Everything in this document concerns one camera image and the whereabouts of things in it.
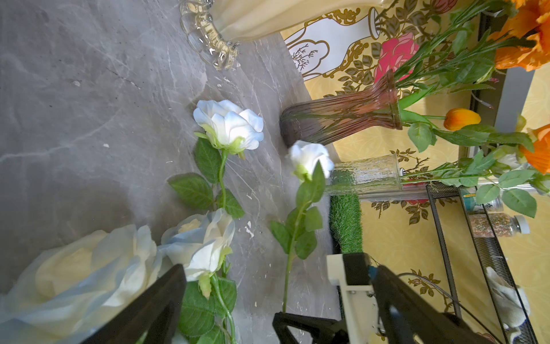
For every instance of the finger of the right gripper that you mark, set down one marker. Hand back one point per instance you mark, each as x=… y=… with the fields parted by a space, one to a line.
x=322 y=330

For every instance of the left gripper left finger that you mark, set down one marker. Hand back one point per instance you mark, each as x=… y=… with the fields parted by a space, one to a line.
x=154 y=314

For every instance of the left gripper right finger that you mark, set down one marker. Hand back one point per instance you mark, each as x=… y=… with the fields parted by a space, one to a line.
x=406 y=317

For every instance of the orange rose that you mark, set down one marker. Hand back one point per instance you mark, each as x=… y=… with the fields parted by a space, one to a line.
x=537 y=148

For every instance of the white plush toy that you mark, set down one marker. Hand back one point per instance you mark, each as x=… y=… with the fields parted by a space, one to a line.
x=512 y=306

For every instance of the green artificial grass mat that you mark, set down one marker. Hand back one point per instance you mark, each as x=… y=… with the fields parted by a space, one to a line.
x=345 y=223

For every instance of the jar of coloured beads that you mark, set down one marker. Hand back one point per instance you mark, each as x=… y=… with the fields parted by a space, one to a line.
x=498 y=225

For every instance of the clear glass vase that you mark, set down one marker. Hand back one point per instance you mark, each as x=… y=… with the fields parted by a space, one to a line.
x=366 y=176

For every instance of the orange tulip bud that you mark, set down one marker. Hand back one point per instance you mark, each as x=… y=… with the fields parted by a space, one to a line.
x=454 y=120

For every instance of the purple ribbed glass vase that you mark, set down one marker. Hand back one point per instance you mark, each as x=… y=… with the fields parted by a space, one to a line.
x=330 y=119

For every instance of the cream wavy glass vase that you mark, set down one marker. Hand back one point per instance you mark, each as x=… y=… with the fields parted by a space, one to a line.
x=215 y=29

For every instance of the black wire wall basket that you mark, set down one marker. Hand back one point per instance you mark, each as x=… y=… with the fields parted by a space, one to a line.
x=491 y=258

